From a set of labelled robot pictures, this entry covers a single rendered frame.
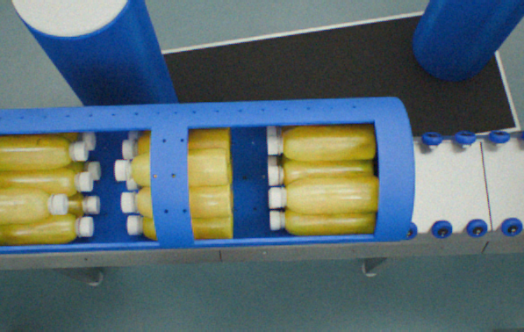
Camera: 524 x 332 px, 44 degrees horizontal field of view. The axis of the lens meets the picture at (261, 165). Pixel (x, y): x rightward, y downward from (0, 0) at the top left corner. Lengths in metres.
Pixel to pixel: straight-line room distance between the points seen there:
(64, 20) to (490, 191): 1.02
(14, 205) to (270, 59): 1.35
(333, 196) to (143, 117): 0.38
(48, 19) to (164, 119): 0.46
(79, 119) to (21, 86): 1.46
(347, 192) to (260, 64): 1.24
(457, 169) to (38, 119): 0.90
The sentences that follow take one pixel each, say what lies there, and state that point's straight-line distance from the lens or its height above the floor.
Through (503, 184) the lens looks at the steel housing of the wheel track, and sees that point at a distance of 1.55.
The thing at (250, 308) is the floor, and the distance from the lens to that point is 2.34.
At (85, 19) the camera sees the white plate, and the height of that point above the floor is 1.04.
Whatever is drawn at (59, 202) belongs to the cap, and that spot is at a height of 1.13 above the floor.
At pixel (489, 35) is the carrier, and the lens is 2.16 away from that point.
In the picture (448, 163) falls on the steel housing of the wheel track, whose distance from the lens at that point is 1.52.
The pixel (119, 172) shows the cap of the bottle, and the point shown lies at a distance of 1.23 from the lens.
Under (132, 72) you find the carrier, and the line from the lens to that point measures 1.75.
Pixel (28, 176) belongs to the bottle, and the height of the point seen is 1.10.
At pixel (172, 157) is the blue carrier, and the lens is 1.16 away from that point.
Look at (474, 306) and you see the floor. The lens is 2.45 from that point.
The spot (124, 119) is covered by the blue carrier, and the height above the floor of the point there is 1.21.
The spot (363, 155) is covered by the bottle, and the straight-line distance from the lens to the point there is 1.27.
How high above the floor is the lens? 2.33
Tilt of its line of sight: 74 degrees down
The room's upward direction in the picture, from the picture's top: straight up
